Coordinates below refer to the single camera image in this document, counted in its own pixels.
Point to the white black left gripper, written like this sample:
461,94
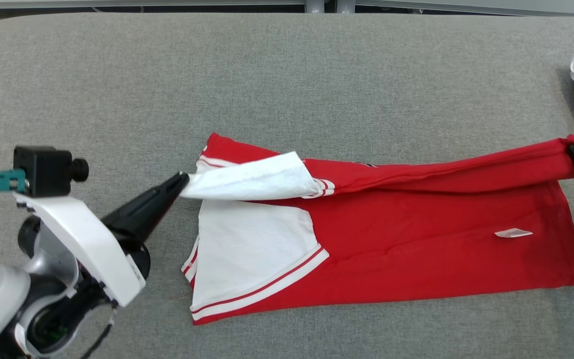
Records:
87,244

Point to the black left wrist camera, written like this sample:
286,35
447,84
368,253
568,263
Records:
43,169

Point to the grey door frame post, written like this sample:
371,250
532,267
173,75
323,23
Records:
345,5

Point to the red and white shirt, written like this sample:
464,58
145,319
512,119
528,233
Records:
391,249

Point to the grey rounded post foot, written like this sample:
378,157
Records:
315,5

